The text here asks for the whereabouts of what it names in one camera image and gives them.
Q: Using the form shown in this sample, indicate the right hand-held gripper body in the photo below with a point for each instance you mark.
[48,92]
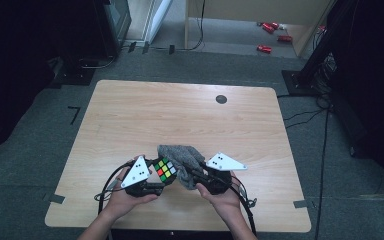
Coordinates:
[218,180]

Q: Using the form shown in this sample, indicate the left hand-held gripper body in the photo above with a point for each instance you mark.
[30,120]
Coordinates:
[136,175]

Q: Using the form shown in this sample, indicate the multicoloured puzzle cube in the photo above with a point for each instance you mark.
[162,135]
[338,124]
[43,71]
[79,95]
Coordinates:
[165,170]

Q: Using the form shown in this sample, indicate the grey cloth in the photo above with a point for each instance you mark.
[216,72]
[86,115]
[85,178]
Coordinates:
[180,156]

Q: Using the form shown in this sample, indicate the person's right hand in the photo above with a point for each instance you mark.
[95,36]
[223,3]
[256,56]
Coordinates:
[225,203]

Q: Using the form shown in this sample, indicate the person's left hand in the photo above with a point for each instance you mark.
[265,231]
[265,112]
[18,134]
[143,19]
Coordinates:
[126,201]

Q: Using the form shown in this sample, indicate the black round table grommet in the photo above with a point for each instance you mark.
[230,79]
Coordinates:
[221,99]

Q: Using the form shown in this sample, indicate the grey tape piece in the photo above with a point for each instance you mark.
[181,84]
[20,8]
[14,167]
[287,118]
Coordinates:
[301,204]
[55,198]

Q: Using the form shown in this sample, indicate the small black floor block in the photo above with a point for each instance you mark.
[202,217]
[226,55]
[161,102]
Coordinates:
[171,49]
[131,47]
[145,47]

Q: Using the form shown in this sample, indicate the black flat stand base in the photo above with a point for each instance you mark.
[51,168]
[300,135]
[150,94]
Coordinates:
[73,76]

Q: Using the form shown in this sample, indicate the black metal stand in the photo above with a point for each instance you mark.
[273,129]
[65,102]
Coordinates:
[300,83]

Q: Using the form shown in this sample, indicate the red can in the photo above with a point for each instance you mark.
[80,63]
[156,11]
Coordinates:
[285,38]
[264,49]
[268,28]
[275,25]

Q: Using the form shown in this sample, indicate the white panel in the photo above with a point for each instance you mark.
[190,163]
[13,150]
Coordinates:
[158,16]

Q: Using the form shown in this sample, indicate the dark monitor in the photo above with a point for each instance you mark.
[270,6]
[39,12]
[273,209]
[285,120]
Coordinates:
[116,20]

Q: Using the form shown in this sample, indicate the dark curtain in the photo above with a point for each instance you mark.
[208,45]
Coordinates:
[373,100]
[20,66]

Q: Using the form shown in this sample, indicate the light wooden cabinet frame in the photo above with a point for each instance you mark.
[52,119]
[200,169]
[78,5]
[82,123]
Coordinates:
[246,8]

